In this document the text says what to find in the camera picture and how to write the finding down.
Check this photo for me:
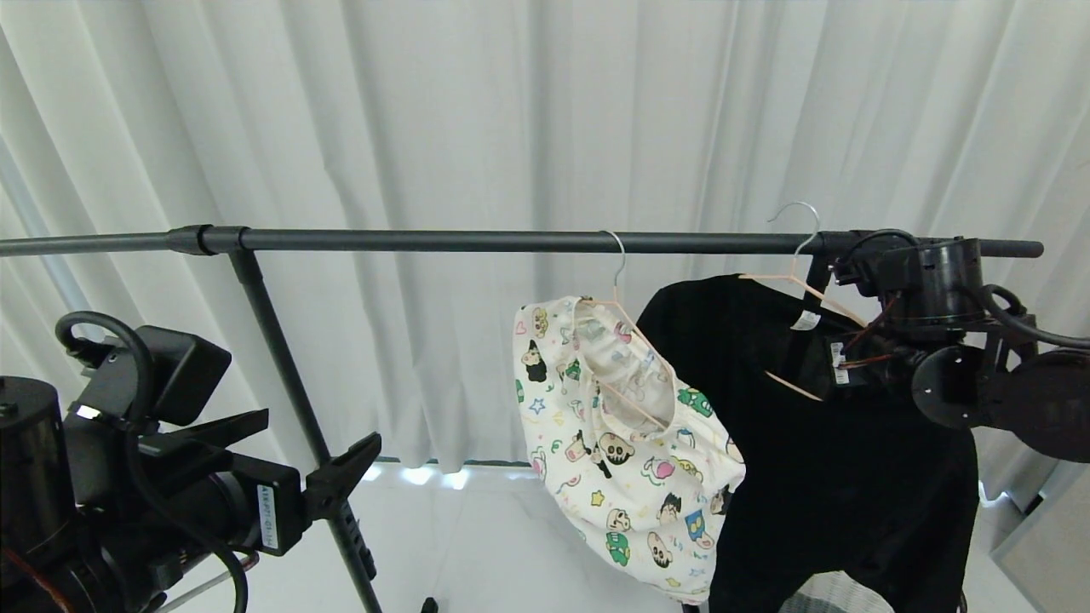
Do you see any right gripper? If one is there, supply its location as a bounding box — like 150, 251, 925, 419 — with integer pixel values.
823, 328, 920, 392

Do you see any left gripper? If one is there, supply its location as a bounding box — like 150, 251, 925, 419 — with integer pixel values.
126, 408, 383, 590

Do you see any pink clothes hanger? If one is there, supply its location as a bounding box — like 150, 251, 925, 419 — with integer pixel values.
737, 201, 871, 404
572, 229, 679, 430

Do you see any black short-sleeved shirt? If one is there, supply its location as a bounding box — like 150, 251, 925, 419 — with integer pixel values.
636, 273, 981, 613

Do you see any black clothes rack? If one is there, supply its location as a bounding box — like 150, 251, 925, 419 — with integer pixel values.
0, 224, 1045, 613

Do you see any cream printed garment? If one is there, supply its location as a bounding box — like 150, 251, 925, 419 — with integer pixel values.
513, 295, 748, 606

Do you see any white curtain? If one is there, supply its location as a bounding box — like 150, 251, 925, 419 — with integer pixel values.
0, 0, 1090, 512

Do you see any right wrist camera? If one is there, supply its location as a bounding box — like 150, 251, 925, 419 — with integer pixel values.
832, 228, 921, 299

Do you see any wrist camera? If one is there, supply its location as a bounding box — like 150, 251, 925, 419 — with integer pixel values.
64, 324, 233, 512
832, 228, 921, 299

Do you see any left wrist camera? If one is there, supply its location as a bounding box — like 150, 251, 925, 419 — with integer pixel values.
64, 324, 233, 512

